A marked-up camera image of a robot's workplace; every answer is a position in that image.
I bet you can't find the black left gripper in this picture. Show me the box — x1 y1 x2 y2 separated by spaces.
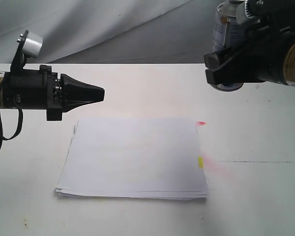
2 65 105 121

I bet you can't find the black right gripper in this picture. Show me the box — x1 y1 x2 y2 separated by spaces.
204 0 295 85

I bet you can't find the white dotted spray paint can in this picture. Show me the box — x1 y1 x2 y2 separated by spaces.
211 0 249 92

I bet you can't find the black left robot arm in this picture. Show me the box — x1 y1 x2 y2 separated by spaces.
0 65 105 121

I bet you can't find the white backdrop cloth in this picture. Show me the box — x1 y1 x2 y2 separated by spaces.
0 0 220 64

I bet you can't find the white paper stack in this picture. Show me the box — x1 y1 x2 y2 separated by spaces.
56 118 208 200

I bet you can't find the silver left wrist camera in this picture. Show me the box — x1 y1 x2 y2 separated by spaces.
9 29 44 72

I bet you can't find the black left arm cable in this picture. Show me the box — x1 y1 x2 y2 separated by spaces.
0 81 24 163

